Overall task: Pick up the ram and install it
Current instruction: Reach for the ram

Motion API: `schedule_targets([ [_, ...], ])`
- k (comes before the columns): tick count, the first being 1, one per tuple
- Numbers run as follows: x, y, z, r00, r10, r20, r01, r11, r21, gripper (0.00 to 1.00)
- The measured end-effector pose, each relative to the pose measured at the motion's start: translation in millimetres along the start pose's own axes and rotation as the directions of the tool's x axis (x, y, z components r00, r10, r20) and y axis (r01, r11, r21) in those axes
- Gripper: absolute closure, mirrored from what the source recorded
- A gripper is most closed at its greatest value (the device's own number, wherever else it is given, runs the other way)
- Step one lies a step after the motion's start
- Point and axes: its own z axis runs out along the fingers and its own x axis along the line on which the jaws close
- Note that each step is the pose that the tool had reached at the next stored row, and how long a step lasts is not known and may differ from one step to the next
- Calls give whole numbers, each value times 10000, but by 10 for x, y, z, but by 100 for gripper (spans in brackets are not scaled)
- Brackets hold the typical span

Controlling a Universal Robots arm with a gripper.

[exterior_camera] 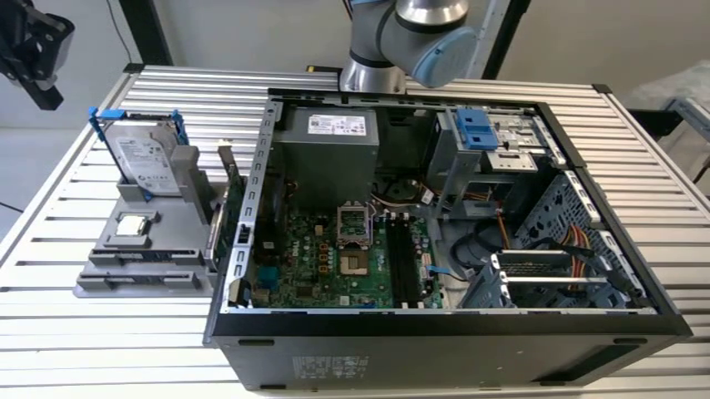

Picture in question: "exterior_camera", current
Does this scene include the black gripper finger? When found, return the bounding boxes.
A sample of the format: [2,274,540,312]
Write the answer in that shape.
[23,77,65,111]

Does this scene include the black RAM slot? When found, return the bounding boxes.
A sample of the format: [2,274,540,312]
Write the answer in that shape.
[404,211,426,309]
[390,211,410,309]
[385,211,404,309]
[397,211,418,309]

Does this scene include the blue disk carrier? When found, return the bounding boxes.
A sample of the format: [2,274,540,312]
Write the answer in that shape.
[86,106,193,204]

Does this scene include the silver hard disk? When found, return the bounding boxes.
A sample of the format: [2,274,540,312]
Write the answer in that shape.
[101,120,184,196]

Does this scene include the silver CPU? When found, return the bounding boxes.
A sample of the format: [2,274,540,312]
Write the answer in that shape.
[111,214,149,238]

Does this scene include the grey parts rack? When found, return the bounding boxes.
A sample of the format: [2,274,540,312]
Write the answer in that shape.
[73,145,233,299]

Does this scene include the green graphics card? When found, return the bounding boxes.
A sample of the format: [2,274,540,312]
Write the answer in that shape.
[206,139,248,261]

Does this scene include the black case fan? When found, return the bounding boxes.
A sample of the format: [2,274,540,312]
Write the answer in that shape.
[264,164,292,250]

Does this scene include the grey power supply unit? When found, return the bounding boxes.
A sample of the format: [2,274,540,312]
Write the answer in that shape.
[270,106,381,209]

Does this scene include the CPU socket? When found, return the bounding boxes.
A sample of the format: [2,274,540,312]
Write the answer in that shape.
[338,248,370,278]

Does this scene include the green motherboard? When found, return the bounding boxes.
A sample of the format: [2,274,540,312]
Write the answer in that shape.
[252,207,448,311]

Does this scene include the black and grey PC case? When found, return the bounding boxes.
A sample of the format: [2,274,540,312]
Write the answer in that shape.
[201,86,693,392]

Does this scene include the grey perforated disk bay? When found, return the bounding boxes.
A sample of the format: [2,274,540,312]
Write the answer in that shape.
[457,248,616,309]

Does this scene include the clear plastic bag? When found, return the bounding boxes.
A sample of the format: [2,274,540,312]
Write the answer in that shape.
[633,57,710,109]

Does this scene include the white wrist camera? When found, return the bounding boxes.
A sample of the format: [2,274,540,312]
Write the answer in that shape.
[53,15,75,70]

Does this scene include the black frame post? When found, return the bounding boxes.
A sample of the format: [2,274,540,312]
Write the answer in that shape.
[118,0,174,67]
[480,0,532,81]

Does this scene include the metal socket cover frame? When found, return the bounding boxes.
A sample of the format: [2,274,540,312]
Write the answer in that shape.
[336,200,370,247]

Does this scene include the black data cables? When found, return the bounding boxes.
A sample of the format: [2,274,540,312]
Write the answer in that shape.
[449,219,500,275]

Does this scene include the orange yellow power wires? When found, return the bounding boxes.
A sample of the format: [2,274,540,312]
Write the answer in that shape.
[556,222,597,292]

